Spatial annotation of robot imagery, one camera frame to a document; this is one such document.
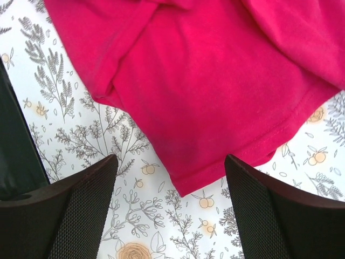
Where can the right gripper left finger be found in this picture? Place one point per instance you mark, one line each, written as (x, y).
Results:
(62, 220)

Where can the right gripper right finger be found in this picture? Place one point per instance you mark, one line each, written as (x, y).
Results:
(277, 220)

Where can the magenta t shirt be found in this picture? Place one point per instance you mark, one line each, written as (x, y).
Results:
(204, 79)

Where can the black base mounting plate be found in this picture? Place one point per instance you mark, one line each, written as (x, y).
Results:
(22, 170)

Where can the floral patterned table mat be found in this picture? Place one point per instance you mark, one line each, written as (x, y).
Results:
(146, 217)

